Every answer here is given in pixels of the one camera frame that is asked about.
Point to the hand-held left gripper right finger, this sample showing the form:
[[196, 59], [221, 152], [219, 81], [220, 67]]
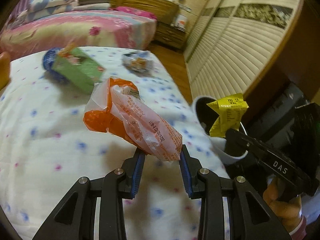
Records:
[[186, 175]]

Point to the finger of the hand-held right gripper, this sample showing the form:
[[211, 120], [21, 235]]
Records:
[[245, 142]]

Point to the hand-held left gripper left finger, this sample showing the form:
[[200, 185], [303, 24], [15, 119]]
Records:
[[136, 175]]

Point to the white trash bin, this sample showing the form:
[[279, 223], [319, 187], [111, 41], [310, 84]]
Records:
[[233, 158]]

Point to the yellow wrapper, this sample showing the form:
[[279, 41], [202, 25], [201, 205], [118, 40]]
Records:
[[227, 115]]

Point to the orange snack bag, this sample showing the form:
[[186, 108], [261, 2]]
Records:
[[120, 120]]

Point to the green box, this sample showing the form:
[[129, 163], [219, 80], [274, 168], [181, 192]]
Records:
[[80, 70]]

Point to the person's right hand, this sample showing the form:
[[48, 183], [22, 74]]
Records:
[[282, 210]]

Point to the cream sliding wardrobe doors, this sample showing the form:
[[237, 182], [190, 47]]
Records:
[[237, 55]]

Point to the white floral blanket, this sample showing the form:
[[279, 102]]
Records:
[[50, 130]]

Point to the clear wrapped snack pack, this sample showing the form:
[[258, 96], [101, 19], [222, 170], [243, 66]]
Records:
[[137, 63]]

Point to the wooden nightstand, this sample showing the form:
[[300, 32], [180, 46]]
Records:
[[170, 33]]

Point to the white orange box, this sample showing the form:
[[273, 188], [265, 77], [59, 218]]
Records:
[[181, 20]]

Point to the blue round container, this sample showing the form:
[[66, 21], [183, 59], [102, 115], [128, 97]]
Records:
[[48, 60]]

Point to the bed with pink floral sheet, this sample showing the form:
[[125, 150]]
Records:
[[75, 27]]

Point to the pink pillow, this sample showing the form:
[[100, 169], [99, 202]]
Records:
[[132, 11]]

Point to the wooden headboard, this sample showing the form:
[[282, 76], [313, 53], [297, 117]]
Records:
[[150, 5]]

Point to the yellow red apple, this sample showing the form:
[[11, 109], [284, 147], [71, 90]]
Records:
[[3, 70]]

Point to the white pillow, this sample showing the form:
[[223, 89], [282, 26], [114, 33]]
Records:
[[92, 6]]

